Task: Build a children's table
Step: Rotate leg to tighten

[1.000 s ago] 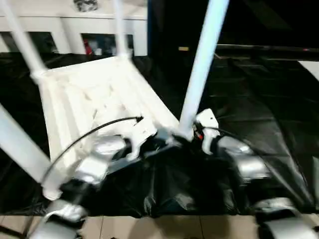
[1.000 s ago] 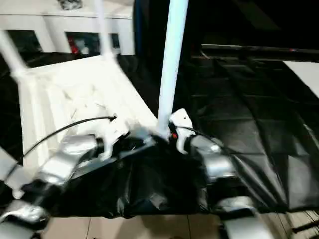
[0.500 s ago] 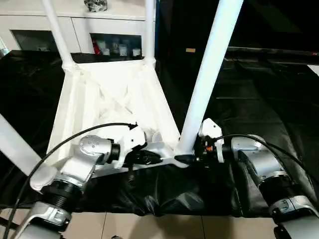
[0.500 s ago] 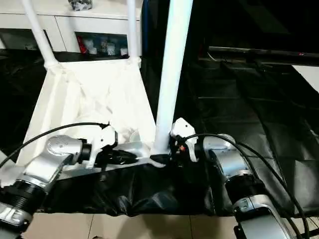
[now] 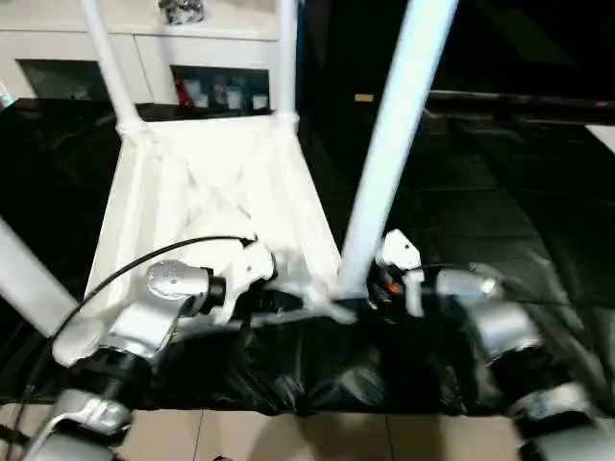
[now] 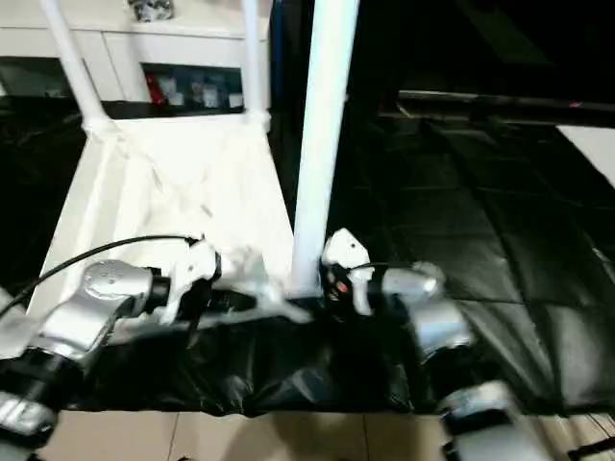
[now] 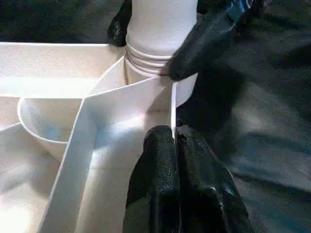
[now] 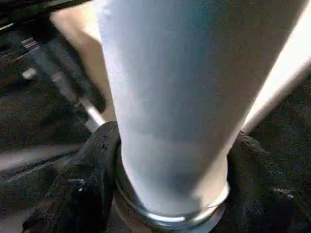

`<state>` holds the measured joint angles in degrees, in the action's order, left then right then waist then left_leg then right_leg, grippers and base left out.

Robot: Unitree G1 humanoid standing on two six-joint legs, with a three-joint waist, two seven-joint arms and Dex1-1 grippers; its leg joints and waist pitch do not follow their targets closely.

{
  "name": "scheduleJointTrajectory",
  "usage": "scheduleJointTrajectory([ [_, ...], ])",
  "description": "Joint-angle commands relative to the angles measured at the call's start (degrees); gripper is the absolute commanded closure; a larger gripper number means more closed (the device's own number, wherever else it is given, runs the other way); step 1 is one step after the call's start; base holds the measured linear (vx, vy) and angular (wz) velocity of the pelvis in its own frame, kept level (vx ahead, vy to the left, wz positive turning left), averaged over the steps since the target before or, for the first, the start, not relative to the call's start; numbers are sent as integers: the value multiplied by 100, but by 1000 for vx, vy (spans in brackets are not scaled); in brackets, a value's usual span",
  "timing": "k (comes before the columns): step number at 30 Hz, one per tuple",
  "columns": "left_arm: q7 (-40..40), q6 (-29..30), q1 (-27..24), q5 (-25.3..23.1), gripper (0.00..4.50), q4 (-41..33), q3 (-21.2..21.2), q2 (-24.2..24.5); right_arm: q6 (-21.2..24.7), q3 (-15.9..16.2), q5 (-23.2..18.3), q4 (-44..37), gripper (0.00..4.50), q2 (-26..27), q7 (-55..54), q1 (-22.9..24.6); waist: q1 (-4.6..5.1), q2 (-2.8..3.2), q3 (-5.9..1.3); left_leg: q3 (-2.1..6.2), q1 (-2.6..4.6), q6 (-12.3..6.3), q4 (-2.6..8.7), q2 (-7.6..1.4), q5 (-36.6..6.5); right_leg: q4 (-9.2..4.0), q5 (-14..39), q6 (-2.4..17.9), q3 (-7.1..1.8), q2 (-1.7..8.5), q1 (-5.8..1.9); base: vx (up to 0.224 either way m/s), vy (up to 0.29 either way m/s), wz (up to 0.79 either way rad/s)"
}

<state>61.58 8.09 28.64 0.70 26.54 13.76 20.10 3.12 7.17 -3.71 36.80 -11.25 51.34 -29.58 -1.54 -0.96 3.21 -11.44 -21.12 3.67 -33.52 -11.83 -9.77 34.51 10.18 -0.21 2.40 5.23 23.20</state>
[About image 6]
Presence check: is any white sideboard cabinet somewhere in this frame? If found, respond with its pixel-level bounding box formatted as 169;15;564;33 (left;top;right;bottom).
0;0;274;106

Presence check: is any dark glittery ornament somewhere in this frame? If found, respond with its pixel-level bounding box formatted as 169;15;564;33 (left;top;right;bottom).
127;0;176;24

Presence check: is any white low furniture top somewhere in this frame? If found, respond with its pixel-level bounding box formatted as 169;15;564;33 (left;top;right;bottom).
555;124;615;189

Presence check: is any black flat board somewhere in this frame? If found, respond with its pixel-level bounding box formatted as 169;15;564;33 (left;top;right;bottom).
397;89;615;112

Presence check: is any white plastic table top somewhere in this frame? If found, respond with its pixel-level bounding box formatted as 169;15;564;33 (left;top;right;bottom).
0;116;314;361

